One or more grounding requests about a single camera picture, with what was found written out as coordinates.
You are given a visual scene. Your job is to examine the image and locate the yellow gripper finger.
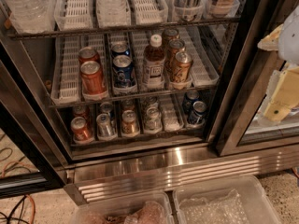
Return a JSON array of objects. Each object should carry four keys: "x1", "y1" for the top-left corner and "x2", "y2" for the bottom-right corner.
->
[
  {"x1": 257, "y1": 24, "x2": 283, "y2": 51},
  {"x1": 263, "y1": 66, "x2": 299, "y2": 121}
]

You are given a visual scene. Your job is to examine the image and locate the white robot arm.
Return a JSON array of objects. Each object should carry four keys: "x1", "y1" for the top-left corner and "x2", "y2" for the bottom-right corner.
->
[{"x1": 257, "y1": 6, "x2": 299, "y2": 123}]

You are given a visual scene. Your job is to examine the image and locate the right fridge glass door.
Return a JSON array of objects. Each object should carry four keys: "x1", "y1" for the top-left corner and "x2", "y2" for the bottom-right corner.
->
[{"x1": 208, "y1": 0, "x2": 298, "y2": 156}]

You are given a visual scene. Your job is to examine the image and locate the fridge glass door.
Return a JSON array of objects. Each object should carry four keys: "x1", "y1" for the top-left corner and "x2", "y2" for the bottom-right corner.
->
[
  {"x1": 0, "y1": 39, "x2": 69, "y2": 198},
  {"x1": 208, "y1": 0, "x2": 298, "y2": 156}
]

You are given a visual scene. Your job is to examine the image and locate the front blue can bottom shelf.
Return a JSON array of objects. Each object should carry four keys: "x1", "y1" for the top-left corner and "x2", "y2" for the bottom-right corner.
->
[{"x1": 187, "y1": 101, "x2": 206, "y2": 125}]

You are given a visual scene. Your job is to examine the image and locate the blue can shelf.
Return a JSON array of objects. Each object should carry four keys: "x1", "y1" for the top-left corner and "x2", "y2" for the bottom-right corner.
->
[
  {"x1": 111, "y1": 41, "x2": 130, "y2": 58},
  {"x1": 187, "y1": 101, "x2": 206, "y2": 125},
  {"x1": 182, "y1": 91, "x2": 199, "y2": 114},
  {"x1": 112, "y1": 55, "x2": 135, "y2": 88}
]

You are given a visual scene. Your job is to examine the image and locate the rear blue can bottom shelf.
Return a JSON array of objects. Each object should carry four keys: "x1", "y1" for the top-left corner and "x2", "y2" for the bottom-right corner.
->
[{"x1": 182, "y1": 91, "x2": 199, "y2": 114}]

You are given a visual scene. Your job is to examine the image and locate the front gold can middle shelf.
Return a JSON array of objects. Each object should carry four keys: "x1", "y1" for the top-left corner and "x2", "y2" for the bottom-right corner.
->
[{"x1": 171, "y1": 51, "x2": 192, "y2": 83}]

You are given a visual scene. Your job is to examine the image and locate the gold can shelf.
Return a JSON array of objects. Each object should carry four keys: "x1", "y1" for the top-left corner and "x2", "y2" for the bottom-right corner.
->
[
  {"x1": 171, "y1": 51, "x2": 192, "y2": 83},
  {"x1": 121, "y1": 110, "x2": 139, "y2": 134},
  {"x1": 121, "y1": 99, "x2": 135, "y2": 111},
  {"x1": 162, "y1": 28, "x2": 179, "y2": 48},
  {"x1": 165, "y1": 38, "x2": 186, "y2": 73}
]

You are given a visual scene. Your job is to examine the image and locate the plaid can top shelf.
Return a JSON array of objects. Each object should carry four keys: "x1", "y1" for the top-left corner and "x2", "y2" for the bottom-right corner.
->
[{"x1": 173, "y1": 0, "x2": 203, "y2": 21}]

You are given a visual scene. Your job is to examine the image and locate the rear gold can middle shelf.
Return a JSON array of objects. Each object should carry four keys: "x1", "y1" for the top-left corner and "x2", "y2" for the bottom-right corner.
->
[{"x1": 162, "y1": 28, "x2": 179, "y2": 48}]

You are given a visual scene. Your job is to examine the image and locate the rear white can bottom shelf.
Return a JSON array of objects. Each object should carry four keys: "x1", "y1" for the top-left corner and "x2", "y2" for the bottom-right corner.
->
[{"x1": 143, "y1": 97, "x2": 159, "y2": 109}]

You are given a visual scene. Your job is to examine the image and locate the white can shelf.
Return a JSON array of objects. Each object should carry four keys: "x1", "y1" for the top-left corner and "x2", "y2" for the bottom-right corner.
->
[
  {"x1": 143, "y1": 97, "x2": 159, "y2": 109},
  {"x1": 145, "y1": 106, "x2": 162, "y2": 131}
]

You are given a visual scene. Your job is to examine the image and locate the front white can bottom shelf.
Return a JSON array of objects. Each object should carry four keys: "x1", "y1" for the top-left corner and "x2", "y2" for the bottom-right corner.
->
[{"x1": 145, "y1": 106, "x2": 162, "y2": 131}]

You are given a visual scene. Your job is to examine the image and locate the front blue can middle shelf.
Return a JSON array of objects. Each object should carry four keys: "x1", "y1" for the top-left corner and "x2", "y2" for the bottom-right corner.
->
[{"x1": 112, "y1": 55, "x2": 135, "y2": 88}]

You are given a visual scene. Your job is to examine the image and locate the rear blue can middle shelf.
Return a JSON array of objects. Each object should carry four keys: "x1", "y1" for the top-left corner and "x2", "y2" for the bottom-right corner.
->
[{"x1": 111, "y1": 41, "x2": 130, "y2": 58}]

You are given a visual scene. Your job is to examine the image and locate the steel fridge bottom grille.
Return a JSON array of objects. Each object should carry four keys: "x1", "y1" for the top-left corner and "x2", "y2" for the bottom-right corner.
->
[{"x1": 64, "y1": 144, "x2": 299, "y2": 205}]

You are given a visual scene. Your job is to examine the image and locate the rear gold can bottom shelf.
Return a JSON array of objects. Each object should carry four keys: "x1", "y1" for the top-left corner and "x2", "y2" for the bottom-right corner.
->
[{"x1": 121, "y1": 99, "x2": 135, "y2": 111}]

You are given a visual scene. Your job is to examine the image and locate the front gold can bottom shelf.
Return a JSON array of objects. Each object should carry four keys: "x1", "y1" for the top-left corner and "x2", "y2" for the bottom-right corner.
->
[{"x1": 121, "y1": 110, "x2": 139, "y2": 134}]

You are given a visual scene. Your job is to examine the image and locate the rear silver redbull can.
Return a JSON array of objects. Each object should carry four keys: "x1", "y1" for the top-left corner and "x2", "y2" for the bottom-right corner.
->
[{"x1": 100, "y1": 102, "x2": 115, "y2": 121}]

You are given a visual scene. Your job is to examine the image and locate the silver redbull can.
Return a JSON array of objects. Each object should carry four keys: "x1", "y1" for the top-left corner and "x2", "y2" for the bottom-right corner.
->
[
  {"x1": 96, "y1": 113, "x2": 115, "y2": 137},
  {"x1": 100, "y1": 102, "x2": 115, "y2": 121}
]

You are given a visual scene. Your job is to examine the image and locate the front silver redbull can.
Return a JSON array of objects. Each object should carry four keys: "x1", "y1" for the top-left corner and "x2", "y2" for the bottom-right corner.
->
[{"x1": 96, "y1": 113, "x2": 115, "y2": 137}]

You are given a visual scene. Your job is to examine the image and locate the front orange can middle shelf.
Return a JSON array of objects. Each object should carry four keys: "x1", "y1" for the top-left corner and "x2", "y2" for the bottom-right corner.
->
[{"x1": 80, "y1": 61, "x2": 107, "y2": 94}]

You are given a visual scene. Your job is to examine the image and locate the orange can shelf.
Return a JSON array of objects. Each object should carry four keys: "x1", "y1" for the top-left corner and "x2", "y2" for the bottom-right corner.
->
[
  {"x1": 72, "y1": 105, "x2": 91, "y2": 122},
  {"x1": 71, "y1": 117, "x2": 92, "y2": 141},
  {"x1": 80, "y1": 61, "x2": 107, "y2": 94},
  {"x1": 78, "y1": 47, "x2": 100, "y2": 64}
]

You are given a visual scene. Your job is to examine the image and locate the rear orange can middle shelf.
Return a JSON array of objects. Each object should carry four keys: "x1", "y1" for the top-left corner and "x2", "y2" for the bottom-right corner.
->
[{"x1": 78, "y1": 47, "x2": 100, "y2": 64}]

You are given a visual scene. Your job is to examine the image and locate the rear orange can bottom shelf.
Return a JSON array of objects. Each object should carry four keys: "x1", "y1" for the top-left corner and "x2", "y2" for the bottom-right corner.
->
[{"x1": 72, "y1": 105, "x2": 91, "y2": 122}]

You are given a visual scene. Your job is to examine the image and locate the front orange can bottom shelf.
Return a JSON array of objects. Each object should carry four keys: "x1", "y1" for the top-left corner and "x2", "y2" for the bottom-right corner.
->
[{"x1": 71, "y1": 117, "x2": 92, "y2": 141}]

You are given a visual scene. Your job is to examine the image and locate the left fridge glass door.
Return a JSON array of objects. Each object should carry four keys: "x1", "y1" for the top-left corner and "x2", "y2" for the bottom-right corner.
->
[{"x1": 0, "y1": 39, "x2": 69, "y2": 198}]

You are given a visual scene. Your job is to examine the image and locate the right clear plastic bin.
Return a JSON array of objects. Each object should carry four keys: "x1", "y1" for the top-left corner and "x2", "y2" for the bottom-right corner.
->
[{"x1": 173, "y1": 175, "x2": 282, "y2": 224}]

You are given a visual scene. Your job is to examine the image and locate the clear plastic bin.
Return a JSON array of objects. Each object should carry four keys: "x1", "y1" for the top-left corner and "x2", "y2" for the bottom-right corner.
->
[
  {"x1": 173, "y1": 175, "x2": 282, "y2": 224},
  {"x1": 70, "y1": 191, "x2": 175, "y2": 224}
]

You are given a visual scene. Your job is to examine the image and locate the tea bottle white cap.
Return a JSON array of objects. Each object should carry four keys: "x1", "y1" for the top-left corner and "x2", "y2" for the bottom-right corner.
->
[{"x1": 143, "y1": 35, "x2": 165, "y2": 85}]

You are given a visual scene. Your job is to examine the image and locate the left clear plastic bin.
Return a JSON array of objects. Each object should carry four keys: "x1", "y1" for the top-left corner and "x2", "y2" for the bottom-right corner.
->
[{"x1": 70, "y1": 191, "x2": 175, "y2": 224}]

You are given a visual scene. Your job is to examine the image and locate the water bottle top left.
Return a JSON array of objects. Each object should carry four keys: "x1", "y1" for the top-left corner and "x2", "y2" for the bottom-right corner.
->
[{"x1": 5, "y1": 0, "x2": 56, "y2": 34}]

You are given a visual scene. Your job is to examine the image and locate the top wire shelf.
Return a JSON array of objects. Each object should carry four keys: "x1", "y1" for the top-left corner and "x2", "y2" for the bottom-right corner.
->
[{"x1": 6, "y1": 17, "x2": 240, "y2": 40}]

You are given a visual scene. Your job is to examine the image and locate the wire shelf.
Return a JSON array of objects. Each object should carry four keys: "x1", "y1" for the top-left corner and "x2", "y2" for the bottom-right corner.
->
[
  {"x1": 49, "y1": 84, "x2": 216, "y2": 108},
  {"x1": 6, "y1": 17, "x2": 240, "y2": 40}
]

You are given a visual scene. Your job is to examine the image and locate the middle wire shelf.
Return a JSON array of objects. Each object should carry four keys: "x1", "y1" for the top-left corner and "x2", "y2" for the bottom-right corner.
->
[{"x1": 49, "y1": 84, "x2": 216, "y2": 108}]

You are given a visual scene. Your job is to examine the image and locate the orange cable on floor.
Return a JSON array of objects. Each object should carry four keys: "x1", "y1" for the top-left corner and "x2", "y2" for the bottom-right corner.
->
[{"x1": 0, "y1": 160, "x2": 37, "y2": 224}]

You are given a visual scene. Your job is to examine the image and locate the black cable on floor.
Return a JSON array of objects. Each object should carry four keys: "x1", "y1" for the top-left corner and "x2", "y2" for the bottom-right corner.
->
[{"x1": 0, "y1": 133, "x2": 28, "y2": 224}]

